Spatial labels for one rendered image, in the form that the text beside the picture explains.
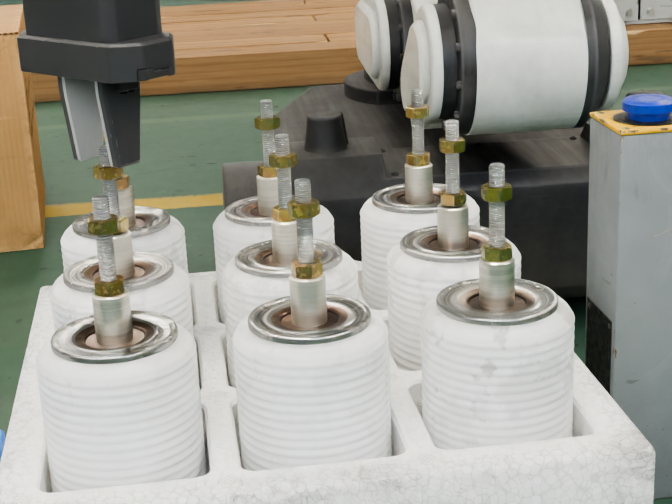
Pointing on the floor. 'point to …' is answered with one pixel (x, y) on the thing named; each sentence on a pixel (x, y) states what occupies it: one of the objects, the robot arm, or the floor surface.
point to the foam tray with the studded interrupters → (621, 452)
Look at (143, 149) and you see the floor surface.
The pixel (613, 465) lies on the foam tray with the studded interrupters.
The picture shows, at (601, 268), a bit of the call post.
